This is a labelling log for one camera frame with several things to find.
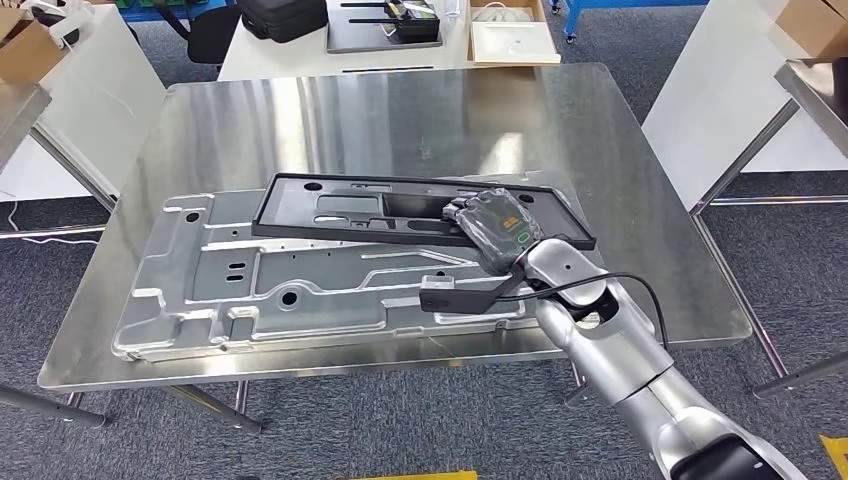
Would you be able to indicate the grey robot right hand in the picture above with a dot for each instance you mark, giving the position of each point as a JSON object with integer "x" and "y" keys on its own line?
{"x": 500, "y": 228}

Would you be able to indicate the black rectangular panel with cutouts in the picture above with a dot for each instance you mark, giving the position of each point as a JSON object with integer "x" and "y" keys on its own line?
{"x": 298, "y": 208}

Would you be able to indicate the stainless steel workbench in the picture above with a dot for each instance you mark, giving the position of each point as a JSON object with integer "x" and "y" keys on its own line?
{"x": 397, "y": 119}

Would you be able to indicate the open cardboard box white insert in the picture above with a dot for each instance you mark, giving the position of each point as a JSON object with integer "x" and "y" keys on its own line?
{"x": 517, "y": 43}

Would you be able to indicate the large stamped silver metal panel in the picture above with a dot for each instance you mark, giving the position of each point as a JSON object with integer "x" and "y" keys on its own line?
{"x": 298, "y": 272}

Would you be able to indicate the black device with antennas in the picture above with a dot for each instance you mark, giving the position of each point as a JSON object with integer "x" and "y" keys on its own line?
{"x": 417, "y": 23}

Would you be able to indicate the white partition board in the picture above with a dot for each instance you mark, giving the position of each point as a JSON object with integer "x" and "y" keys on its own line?
{"x": 99, "y": 112}
{"x": 715, "y": 86}

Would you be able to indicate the yellow floor tape square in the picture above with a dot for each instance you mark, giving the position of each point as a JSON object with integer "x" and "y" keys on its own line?
{"x": 424, "y": 476}
{"x": 836, "y": 457}

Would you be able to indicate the white table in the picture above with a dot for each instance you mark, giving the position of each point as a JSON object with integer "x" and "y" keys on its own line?
{"x": 285, "y": 56}

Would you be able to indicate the black carry bag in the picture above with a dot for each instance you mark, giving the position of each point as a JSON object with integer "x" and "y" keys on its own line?
{"x": 285, "y": 20}

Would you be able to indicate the brown cardboard box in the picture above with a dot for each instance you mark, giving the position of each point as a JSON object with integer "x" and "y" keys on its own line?
{"x": 811, "y": 26}
{"x": 26, "y": 56}

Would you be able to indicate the white handheld device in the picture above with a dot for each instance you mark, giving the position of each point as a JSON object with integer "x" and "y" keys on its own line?
{"x": 66, "y": 26}

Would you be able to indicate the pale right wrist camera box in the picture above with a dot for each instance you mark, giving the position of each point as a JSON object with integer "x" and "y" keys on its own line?
{"x": 450, "y": 298}

